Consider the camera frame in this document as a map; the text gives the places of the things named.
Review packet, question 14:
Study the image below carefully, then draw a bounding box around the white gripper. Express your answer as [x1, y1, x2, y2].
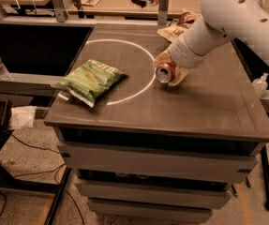
[153, 36, 202, 86]

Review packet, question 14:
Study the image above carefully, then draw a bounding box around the red coke can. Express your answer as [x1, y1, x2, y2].
[155, 62, 176, 83]

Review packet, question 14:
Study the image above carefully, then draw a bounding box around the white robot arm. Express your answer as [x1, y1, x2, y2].
[154, 0, 269, 85]

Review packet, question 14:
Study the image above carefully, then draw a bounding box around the brown and cream chip bag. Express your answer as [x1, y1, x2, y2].
[157, 9, 200, 42]

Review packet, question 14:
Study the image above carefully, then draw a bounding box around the grey drawer cabinet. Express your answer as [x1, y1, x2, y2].
[45, 24, 269, 223]

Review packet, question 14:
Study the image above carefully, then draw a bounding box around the green chip bag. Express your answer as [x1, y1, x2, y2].
[53, 59, 126, 108]

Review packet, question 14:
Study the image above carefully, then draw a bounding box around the clear sanitizer bottle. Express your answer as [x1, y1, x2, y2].
[252, 73, 268, 98]

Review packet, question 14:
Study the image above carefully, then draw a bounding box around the brown card on desk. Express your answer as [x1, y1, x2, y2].
[81, 0, 101, 7]

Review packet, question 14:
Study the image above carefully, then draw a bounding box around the white crumpled paper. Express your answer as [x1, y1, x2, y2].
[8, 106, 37, 130]

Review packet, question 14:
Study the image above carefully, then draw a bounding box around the black stand on left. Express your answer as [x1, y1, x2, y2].
[0, 99, 71, 225]

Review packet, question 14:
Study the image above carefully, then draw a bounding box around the black floor cable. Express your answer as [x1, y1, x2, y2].
[0, 134, 86, 225]

